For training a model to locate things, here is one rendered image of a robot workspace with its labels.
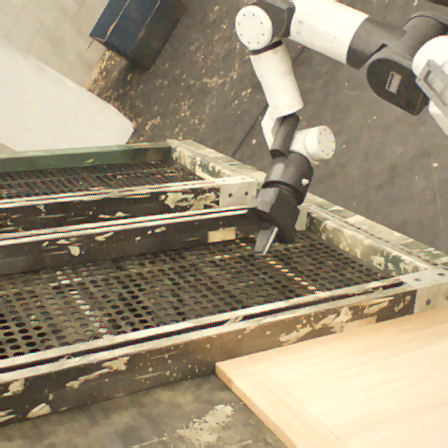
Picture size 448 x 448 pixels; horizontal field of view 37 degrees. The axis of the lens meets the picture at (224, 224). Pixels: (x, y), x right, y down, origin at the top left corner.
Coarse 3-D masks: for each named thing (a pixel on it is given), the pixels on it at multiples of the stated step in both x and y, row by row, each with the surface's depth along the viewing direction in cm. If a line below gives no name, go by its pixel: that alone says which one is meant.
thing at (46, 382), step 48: (384, 288) 128; (432, 288) 129; (144, 336) 104; (192, 336) 105; (240, 336) 108; (288, 336) 114; (0, 384) 90; (48, 384) 94; (96, 384) 98; (144, 384) 102
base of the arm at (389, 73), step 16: (416, 16) 114; (432, 16) 112; (368, 64) 110; (384, 64) 108; (400, 64) 106; (368, 80) 112; (384, 80) 110; (400, 80) 108; (384, 96) 112; (400, 96) 110; (416, 96) 108; (416, 112) 110
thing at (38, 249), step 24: (168, 216) 161; (192, 216) 162; (216, 216) 163; (240, 216) 166; (0, 240) 142; (24, 240) 141; (48, 240) 143; (72, 240) 146; (96, 240) 149; (120, 240) 152; (144, 240) 155; (168, 240) 158; (192, 240) 161; (0, 264) 139; (24, 264) 142; (48, 264) 145
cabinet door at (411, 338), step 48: (336, 336) 118; (384, 336) 119; (432, 336) 120; (240, 384) 102; (288, 384) 103; (336, 384) 104; (384, 384) 104; (432, 384) 105; (288, 432) 91; (336, 432) 92; (384, 432) 93; (432, 432) 93
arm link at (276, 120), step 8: (280, 104) 129; (288, 104) 129; (296, 104) 129; (272, 112) 131; (280, 112) 130; (288, 112) 129; (264, 120) 133; (272, 120) 132; (280, 120) 135; (264, 128) 134; (272, 128) 133; (264, 136) 136; (272, 136) 134
